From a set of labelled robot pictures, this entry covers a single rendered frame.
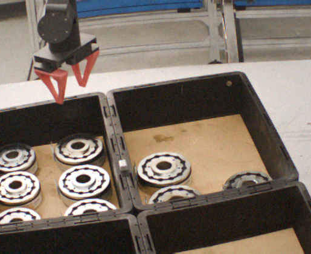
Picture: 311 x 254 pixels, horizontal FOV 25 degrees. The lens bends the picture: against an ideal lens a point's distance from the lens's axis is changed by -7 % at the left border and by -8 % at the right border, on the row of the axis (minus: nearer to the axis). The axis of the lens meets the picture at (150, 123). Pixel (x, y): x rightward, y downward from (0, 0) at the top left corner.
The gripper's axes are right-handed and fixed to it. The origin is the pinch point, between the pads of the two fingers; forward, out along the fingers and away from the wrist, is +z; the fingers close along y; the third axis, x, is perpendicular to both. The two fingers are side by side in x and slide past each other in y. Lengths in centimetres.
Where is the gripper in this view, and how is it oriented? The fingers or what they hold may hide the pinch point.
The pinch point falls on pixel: (70, 91)
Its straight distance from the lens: 131.0
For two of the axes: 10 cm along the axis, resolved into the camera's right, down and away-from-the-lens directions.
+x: -8.1, -2.5, 5.3
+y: 5.8, -4.8, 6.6
